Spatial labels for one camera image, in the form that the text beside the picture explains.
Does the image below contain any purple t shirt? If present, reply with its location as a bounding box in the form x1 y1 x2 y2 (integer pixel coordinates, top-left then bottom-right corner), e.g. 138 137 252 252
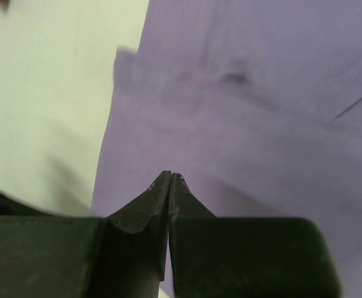
92 1 362 297

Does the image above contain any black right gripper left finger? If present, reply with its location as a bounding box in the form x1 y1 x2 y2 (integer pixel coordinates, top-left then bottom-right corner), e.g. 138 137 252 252
0 171 171 297

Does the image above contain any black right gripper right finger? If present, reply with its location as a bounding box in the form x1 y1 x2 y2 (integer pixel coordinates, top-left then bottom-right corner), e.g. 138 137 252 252
168 173 342 297

